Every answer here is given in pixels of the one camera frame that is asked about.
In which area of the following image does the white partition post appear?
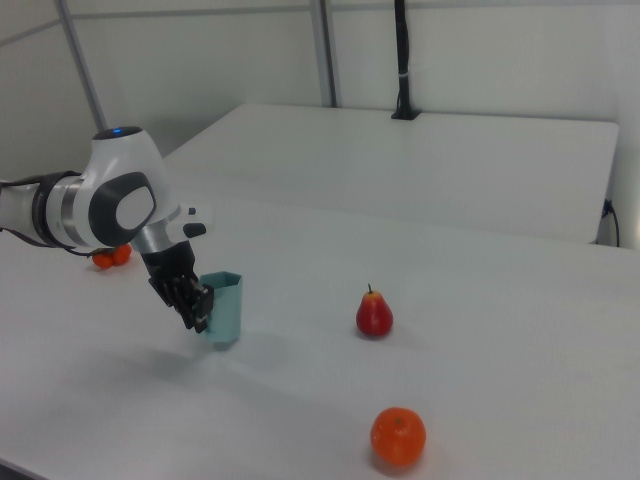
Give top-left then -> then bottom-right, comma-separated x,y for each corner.
53,0 -> 110,132
308,0 -> 342,108

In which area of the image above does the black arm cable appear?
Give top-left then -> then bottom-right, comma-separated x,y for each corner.
0,226 -> 104,260

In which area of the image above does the red pear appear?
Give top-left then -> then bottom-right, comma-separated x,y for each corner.
355,282 -> 395,338

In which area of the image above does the adjacent white table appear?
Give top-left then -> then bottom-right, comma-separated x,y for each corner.
158,102 -> 622,245

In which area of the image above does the light blue hexagonal mug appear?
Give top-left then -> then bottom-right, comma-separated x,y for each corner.
199,270 -> 245,352

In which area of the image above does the black pole with base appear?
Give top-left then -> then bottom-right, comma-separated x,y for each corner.
390,0 -> 422,122

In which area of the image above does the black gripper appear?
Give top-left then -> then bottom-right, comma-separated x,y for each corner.
140,241 -> 216,335

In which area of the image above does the orange fruit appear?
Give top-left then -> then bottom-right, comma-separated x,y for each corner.
369,405 -> 428,468

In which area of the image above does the tangerine cluster with leaves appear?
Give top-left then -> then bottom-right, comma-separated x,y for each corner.
91,242 -> 134,270

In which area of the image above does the black cable with blue plug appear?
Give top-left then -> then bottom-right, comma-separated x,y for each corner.
601,197 -> 622,248

